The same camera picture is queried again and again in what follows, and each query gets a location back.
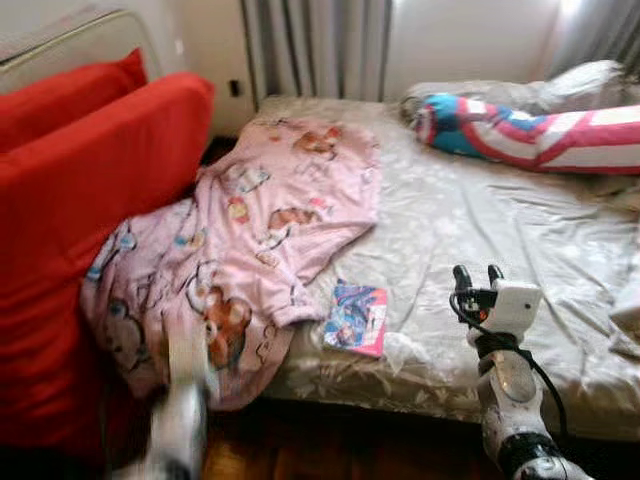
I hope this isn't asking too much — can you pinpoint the red cushion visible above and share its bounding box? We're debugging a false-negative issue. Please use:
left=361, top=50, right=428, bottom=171
left=0, top=48, right=149, bottom=153
left=0, top=72, right=216, bottom=446

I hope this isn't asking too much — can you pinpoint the bed with beige floral sheet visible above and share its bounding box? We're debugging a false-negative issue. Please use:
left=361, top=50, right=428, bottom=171
left=205, top=95, right=640, bottom=441

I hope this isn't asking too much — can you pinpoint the colourful illustrated book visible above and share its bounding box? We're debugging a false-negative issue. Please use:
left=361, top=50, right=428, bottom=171
left=322, top=280, right=390, bottom=358

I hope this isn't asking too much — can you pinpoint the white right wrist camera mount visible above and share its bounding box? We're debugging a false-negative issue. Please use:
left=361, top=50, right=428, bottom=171
left=487, top=281, right=543, bottom=336

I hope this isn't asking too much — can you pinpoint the crumpled beige pillow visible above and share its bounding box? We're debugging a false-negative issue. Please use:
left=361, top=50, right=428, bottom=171
left=400, top=60, right=640, bottom=116

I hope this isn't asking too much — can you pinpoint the pink cartoon bear blanket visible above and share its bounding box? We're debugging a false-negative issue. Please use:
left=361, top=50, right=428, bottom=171
left=80, top=115, right=383, bottom=411

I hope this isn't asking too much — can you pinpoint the grey curtain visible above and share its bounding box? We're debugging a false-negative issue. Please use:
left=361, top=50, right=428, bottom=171
left=240, top=0, right=393, bottom=101
left=548, top=0, right=640, bottom=81

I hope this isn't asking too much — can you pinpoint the red white blue bolster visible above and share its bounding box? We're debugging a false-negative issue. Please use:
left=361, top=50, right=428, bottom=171
left=413, top=92, right=640, bottom=176

